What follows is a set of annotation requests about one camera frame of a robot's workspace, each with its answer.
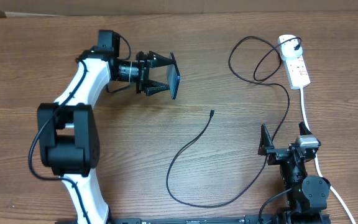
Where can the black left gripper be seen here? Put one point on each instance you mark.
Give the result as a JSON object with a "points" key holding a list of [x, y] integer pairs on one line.
{"points": [[152, 59]]}

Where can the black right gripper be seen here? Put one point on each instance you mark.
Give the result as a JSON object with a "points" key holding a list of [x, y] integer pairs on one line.
{"points": [[276, 154]]}

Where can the blue Samsung Galaxy smartphone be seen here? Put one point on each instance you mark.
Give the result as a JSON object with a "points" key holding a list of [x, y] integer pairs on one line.
{"points": [[173, 76]]}

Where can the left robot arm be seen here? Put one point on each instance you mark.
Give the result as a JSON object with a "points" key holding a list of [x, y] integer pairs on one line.
{"points": [[67, 132]]}

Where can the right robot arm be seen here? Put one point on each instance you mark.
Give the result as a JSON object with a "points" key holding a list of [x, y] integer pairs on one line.
{"points": [[306, 194]]}

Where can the white power strip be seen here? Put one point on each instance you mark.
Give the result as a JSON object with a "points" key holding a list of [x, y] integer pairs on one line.
{"points": [[297, 73]]}

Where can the brown cardboard backdrop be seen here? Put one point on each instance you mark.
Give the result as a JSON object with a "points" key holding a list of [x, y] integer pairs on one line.
{"points": [[138, 7]]}

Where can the white wall charger plug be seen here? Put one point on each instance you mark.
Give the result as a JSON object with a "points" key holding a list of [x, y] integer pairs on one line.
{"points": [[290, 47]]}

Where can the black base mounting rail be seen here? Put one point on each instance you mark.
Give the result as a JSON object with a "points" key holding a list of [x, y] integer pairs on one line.
{"points": [[248, 219]]}

